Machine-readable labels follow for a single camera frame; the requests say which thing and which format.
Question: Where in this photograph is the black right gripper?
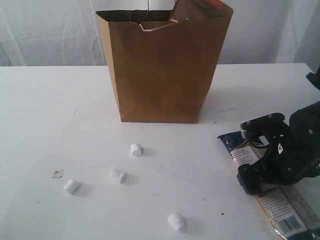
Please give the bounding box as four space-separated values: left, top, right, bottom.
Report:
237 102 320 196

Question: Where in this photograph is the long noodle package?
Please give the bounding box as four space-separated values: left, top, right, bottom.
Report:
217 131 320 240

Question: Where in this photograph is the brown kraft pouch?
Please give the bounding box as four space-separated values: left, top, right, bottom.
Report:
169 0 234 22

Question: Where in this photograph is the large brown paper bag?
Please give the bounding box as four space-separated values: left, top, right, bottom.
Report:
96 9 232 123

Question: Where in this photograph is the white marshmallow lower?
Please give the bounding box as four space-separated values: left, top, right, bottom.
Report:
167 212 186 231

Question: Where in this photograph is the white marshmallow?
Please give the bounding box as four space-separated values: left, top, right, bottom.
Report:
167 212 186 231
130 143 143 157
63 179 80 195
109 168 126 184

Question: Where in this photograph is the white marshmallow upper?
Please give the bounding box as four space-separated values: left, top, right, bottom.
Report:
130 143 143 157

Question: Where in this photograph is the white marshmallow middle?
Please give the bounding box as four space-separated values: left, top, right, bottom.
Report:
109 168 126 184

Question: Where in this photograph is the white marshmallow left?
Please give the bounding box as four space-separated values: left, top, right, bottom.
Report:
63 179 80 195

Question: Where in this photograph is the torn paper scrap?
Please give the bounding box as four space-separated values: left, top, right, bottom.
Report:
52 169 64 179

